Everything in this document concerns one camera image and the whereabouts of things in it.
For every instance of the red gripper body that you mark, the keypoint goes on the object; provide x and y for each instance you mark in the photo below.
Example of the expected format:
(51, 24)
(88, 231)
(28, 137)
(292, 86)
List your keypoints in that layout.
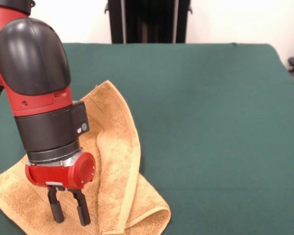
(58, 175)

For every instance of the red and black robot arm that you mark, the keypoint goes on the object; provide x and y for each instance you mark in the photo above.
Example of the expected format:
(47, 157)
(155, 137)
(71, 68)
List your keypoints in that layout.
(34, 85)

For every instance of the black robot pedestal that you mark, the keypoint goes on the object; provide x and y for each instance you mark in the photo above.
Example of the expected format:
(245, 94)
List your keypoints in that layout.
(149, 19)

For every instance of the dark green table cloth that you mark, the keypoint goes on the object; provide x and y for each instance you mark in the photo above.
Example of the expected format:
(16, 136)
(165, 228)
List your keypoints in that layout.
(210, 122)

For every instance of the orange terry towel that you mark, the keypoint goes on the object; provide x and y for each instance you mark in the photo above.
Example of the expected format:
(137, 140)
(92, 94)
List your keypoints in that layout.
(117, 159)

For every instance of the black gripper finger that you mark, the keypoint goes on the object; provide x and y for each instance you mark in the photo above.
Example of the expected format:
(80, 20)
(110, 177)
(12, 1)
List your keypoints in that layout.
(82, 208)
(55, 208)

